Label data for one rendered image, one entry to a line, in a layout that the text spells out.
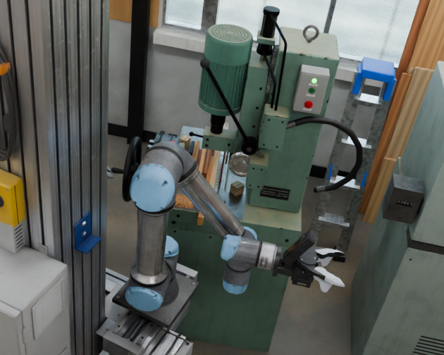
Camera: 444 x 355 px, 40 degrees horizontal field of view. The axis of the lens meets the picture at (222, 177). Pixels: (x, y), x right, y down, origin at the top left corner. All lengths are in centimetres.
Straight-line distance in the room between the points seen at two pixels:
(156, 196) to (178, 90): 247
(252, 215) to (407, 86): 144
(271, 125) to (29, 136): 104
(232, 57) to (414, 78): 153
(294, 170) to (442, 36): 146
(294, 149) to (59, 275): 113
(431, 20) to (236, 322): 191
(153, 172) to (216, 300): 134
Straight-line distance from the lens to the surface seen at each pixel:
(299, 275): 174
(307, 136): 237
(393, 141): 371
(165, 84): 404
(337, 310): 337
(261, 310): 286
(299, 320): 326
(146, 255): 179
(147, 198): 162
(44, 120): 142
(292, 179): 248
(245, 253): 172
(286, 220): 254
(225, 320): 293
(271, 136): 227
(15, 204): 159
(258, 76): 229
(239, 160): 241
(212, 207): 180
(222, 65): 226
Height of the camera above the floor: 242
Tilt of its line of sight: 37 degrees down
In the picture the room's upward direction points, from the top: 9 degrees clockwise
